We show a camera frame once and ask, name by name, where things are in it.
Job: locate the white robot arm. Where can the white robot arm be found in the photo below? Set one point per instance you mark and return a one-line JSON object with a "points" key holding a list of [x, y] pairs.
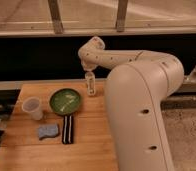
{"points": [[137, 83]]}

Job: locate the clear plastic cup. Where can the clear plastic cup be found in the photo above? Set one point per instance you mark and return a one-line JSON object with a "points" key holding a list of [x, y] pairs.
{"points": [[32, 106]]}

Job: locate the window frame post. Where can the window frame post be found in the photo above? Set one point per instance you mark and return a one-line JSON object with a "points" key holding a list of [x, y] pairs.
{"points": [[121, 15], [55, 16]]}

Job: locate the right window frame post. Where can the right window frame post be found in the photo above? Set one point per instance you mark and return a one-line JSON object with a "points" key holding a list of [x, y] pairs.
{"points": [[121, 15]]}

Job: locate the left window frame post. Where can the left window frame post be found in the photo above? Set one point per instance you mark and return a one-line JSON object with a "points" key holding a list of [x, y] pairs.
{"points": [[55, 16]]}

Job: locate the green bowl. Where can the green bowl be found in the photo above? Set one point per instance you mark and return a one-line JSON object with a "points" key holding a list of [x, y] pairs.
{"points": [[65, 101]]}

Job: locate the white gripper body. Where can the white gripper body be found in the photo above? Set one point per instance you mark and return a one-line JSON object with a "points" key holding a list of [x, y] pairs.
{"points": [[88, 67]]}

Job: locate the blue sponge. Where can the blue sponge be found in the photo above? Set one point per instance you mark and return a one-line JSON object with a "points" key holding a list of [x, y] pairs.
{"points": [[47, 131]]}

